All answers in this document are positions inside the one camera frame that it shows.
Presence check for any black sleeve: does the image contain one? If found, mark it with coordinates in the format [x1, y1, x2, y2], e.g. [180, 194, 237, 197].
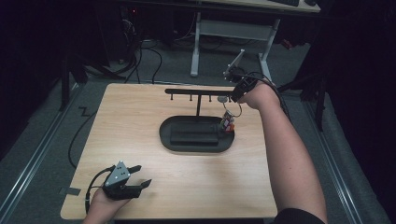
[273, 207, 326, 224]

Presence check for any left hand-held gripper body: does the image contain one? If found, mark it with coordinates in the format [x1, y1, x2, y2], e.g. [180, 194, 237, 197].
[102, 160, 143, 201]

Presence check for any white desk frame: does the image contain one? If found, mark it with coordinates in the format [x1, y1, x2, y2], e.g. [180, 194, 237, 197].
[190, 12, 281, 78]

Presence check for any black key rack with tray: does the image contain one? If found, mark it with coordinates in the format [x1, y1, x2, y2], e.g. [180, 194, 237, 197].
[159, 88, 236, 154]

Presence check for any aluminium floor rail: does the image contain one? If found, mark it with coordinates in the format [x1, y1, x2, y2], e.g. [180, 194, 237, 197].
[302, 99, 363, 224]
[0, 83, 82, 216]

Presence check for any black computer tower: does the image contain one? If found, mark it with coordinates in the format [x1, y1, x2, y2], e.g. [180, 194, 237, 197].
[120, 6, 148, 41]

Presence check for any wooden desk top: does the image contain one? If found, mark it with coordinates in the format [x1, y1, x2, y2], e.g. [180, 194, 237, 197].
[199, 0, 321, 14]

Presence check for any black metal stand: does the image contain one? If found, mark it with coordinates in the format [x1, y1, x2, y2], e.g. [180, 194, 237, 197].
[276, 69, 328, 132]
[58, 51, 126, 112]

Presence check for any black floor cable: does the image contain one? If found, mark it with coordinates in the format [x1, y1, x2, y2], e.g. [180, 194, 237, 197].
[67, 109, 98, 170]

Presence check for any person's right hand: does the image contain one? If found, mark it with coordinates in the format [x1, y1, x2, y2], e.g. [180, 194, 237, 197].
[238, 81, 282, 112]

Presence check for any key bunch with coloured tags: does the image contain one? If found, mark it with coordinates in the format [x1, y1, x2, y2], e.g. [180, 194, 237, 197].
[217, 95, 244, 133]

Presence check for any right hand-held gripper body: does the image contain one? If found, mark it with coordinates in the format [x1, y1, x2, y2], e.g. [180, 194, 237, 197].
[222, 49, 260, 94]

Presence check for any grey tape strip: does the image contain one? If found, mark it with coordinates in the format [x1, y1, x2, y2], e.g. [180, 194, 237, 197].
[59, 186, 82, 197]

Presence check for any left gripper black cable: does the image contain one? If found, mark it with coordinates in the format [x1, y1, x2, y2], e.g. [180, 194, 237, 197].
[84, 165, 117, 215]

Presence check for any bundle of black cables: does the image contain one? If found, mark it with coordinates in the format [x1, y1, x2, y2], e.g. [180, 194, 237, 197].
[113, 18, 163, 85]

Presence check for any black keyboard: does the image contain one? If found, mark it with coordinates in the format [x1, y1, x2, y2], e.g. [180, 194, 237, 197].
[269, 0, 301, 7]

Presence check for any person's left hand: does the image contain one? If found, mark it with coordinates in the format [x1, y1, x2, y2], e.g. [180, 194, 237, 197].
[81, 187, 132, 224]

